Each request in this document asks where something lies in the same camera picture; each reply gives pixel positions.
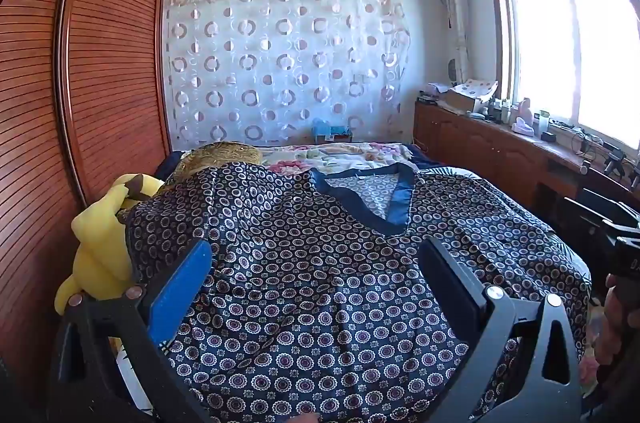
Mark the wooden louvered wardrobe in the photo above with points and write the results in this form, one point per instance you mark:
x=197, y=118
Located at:
x=100, y=53

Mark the sheer circle patterned curtain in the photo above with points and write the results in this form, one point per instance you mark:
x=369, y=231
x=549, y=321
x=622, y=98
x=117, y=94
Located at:
x=280, y=68

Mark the wooden framed window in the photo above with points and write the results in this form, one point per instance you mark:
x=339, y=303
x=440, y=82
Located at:
x=575, y=53

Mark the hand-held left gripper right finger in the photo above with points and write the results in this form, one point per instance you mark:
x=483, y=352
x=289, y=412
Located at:
x=442, y=278

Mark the open cardboard box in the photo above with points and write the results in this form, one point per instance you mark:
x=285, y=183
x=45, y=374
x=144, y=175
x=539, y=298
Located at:
x=477, y=87

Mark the white cup with green lid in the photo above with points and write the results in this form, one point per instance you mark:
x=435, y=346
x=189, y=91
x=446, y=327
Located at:
x=543, y=123

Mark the navy circle patterned shirt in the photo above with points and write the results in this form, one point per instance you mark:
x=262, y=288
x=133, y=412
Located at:
x=310, y=278

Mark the yellow plush toy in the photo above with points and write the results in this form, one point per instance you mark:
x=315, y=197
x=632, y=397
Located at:
x=100, y=243

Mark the person's right hand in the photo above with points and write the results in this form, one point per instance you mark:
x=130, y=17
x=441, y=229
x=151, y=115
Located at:
x=622, y=333

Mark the gold patterned folded cloth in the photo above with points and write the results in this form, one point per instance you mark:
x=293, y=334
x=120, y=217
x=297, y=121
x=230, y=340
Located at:
x=220, y=153

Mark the pink tissue pack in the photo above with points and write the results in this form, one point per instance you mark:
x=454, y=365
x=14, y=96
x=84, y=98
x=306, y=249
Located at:
x=522, y=126

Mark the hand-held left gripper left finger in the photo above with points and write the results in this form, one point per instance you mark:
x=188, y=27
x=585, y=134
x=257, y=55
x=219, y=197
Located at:
x=181, y=288

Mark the pink bottle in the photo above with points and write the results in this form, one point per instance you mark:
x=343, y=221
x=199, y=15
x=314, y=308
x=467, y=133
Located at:
x=527, y=108

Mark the small teal box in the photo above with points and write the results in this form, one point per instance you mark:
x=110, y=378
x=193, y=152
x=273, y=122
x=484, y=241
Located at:
x=325, y=130

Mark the floral blanket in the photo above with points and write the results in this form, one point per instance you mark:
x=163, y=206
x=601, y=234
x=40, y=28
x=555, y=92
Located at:
x=340, y=158

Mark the small black box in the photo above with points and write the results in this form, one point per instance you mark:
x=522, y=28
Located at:
x=549, y=136

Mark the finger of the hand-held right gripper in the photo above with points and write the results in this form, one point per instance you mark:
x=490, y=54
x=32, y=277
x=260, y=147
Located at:
x=590, y=209

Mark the green leaf printed sheet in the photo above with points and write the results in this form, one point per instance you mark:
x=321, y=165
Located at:
x=450, y=172

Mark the white window curtain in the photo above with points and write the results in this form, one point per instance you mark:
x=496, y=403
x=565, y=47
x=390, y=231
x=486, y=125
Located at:
x=452, y=3

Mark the long wooden cabinet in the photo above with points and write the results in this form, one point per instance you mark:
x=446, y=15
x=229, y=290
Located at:
x=480, y=148

